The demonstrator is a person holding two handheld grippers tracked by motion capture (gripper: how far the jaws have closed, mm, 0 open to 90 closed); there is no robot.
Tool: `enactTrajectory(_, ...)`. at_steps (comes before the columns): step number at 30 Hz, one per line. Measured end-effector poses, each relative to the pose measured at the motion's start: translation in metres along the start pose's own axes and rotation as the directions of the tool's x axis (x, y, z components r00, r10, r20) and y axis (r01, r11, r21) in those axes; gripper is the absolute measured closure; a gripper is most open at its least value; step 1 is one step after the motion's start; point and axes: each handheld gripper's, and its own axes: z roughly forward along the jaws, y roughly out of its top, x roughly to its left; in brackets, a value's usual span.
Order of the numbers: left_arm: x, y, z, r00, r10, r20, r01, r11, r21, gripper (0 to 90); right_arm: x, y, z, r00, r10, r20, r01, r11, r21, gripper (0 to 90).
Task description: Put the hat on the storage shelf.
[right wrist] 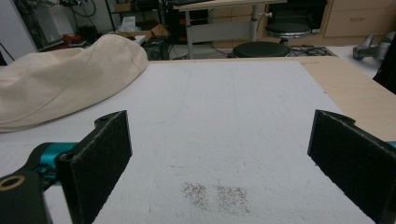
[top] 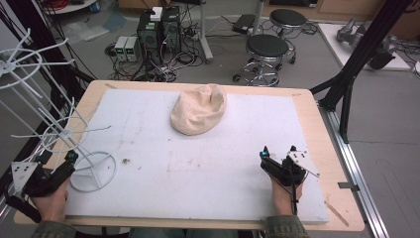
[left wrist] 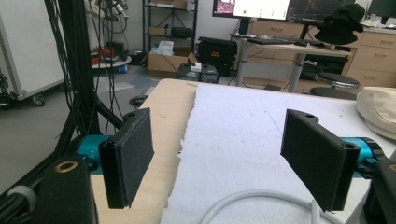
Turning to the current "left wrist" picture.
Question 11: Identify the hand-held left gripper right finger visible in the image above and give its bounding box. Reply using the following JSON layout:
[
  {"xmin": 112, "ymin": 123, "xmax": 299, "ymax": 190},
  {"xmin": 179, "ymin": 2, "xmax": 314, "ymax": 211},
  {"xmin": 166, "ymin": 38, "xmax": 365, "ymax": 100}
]
[{"xmin": 280, "ymin": 108, "xmax": 361, "ymax": 213}]

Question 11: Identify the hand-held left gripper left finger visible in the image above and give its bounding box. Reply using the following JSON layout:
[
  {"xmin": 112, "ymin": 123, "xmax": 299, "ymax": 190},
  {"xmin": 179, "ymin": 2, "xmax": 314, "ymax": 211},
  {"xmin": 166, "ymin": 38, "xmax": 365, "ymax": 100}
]
[{"xmin": 98, "ymin": 107, "xmax": 155, "ymax": 210}]

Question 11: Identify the white foam mat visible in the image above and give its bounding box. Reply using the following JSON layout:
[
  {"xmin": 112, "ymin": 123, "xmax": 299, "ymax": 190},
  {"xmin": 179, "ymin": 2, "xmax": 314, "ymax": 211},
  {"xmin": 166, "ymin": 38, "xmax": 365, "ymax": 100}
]
[{"xmin": 160, "ymin": 83, "xmax": 396, "ymax": 224}]

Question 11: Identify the black round stool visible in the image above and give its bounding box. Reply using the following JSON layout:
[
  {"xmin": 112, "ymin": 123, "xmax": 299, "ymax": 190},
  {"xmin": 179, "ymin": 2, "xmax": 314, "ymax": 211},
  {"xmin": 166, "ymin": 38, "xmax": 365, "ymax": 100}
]
[{"xmin": 309, "ymin": 72, "xmax": 361, "ymax": 101}]

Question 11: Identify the beige cap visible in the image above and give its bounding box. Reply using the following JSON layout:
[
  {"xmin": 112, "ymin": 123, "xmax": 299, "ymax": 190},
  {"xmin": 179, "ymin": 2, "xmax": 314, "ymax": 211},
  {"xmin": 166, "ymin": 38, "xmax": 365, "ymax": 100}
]
[{"xmin": 356, "ymin": 86, "xmax": 396, "ymax": 141}]

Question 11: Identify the round white table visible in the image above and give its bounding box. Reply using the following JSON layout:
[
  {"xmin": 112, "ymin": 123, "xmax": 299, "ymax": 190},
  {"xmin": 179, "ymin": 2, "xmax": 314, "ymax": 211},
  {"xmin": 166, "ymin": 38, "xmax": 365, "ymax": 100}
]
[{"xmin": 91, "ymin": 46, "xmax": 133, "ymax": 70}]

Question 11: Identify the black metal stand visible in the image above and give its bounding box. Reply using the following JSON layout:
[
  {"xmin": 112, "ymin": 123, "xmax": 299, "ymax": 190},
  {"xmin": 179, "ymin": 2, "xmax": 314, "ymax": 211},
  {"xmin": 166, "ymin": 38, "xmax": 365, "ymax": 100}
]
[{"xmin": 0, "ymin": 0, "xmax": 125, "ymax": 203}]

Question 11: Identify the cardboard box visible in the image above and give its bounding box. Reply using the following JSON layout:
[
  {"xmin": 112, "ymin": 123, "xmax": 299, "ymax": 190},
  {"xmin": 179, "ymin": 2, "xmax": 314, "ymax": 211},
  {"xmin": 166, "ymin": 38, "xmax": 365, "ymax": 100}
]
[{"xmin": 147, "ymin": 50, "xmax": 199, "ymax": 79}]

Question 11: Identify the height-adjustable desk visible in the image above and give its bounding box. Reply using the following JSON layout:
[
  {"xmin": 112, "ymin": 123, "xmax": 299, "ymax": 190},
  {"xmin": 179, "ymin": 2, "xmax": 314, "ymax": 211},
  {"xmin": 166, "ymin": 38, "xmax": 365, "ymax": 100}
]
[{"xmin": 231, "ymin": 33, "xmax": 352, "ymax": 93}]

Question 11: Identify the wooden drawer cabinet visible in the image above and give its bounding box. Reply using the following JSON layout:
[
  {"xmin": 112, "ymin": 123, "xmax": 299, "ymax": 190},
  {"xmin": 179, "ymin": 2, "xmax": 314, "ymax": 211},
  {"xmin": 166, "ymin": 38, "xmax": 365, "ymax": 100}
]
[{"xmin": 247, "ymin": 20, "xmax": 396, "ymax": 89}]

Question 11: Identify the black keyboard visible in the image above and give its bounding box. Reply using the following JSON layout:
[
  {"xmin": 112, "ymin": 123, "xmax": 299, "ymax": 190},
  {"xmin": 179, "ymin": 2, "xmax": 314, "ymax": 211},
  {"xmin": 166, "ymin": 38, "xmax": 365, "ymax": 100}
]
[{"xmin": 246, "ymin": 36, "xmax": 296, "ymax": 46}]

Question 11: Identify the black hat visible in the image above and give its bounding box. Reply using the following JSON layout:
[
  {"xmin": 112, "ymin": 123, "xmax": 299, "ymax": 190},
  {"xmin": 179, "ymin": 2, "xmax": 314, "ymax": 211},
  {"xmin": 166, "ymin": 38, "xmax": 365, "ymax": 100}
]
[{"xmin": 314, "ymin": 3, "xmax": 366, "ymax": 46}]

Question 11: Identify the black equipment case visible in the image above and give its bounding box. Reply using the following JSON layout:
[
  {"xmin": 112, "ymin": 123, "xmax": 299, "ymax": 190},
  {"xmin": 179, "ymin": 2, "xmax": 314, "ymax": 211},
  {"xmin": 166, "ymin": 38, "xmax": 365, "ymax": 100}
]
[{"xmin": 196, "ymin": 36, "xmax": 238, "ymax": 77}]

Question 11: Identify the black metal shelf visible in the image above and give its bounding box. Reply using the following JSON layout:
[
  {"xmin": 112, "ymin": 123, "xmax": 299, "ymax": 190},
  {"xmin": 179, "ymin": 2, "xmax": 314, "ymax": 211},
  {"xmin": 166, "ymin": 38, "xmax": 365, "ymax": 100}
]
[{"xmin": 142, "ymin": 0, "xmax": 199, "ymax": 60}]

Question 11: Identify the white wheeled cabinet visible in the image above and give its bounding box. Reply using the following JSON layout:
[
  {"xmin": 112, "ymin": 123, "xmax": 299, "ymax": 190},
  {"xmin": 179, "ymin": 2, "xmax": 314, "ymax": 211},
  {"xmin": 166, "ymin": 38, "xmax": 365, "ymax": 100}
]
[{"xmin": 0, "ymin": 0, "xmax": 65, "ymax": 107}]

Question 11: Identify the computer monitor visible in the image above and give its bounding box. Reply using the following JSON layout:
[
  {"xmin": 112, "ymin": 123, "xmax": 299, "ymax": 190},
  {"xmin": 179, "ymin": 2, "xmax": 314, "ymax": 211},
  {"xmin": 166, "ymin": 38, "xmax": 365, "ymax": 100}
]
[{"xmin": 212, "ymin": 0, "xmax": 291, "ymax": 21}]

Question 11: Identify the white cable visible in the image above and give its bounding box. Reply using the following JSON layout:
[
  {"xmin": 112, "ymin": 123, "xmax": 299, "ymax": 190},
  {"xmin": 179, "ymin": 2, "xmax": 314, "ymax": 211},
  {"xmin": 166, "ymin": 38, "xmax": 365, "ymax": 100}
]
[{"xmin": 198, "ymin": 189, "xmax": 344, "ymax": 224}]

